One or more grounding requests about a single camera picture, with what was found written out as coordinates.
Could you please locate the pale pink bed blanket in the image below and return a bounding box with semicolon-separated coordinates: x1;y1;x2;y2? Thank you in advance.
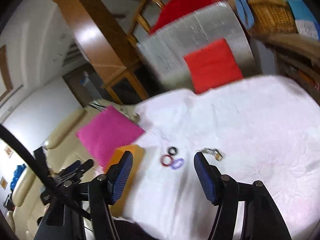
123;76;319;239

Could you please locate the wicker basket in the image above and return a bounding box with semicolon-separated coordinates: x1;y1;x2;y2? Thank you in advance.
247;0;297;35

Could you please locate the gold wrist watch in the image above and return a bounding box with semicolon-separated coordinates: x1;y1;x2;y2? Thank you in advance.
199;148;223;161

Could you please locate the red bead bracelet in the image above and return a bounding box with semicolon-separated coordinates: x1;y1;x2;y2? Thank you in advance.
160;154;174;168

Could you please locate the cream leather sofa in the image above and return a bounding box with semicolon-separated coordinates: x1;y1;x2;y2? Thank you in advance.
6;106;103;239

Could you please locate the silver foil insulation sheet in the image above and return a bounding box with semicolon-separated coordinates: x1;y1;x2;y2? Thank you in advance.
137;1;259;90

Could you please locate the wooden side table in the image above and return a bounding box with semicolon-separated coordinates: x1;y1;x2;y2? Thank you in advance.
53;0;149;104

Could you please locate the orange cardboard box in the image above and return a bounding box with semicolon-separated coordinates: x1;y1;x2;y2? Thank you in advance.
105;145;145;217

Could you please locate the wooden shelf unit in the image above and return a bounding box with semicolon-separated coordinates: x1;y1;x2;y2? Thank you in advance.
249;34;320;103

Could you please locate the magenta pillow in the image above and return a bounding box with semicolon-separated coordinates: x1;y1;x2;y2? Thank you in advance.
75;105;144;167

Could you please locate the blue tissue box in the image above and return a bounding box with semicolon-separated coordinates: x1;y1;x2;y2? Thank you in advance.
288;0;320;41

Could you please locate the beige crumpled cloth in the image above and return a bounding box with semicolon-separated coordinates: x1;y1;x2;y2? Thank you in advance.
125;107;140;124

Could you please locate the red pillow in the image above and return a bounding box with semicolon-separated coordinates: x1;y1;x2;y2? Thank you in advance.
183;38;244;94

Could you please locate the blue cloth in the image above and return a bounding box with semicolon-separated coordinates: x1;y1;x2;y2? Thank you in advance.
234;0;254;30

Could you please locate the purple bead bracelet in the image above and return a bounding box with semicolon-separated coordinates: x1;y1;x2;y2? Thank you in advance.
171;157;185;171

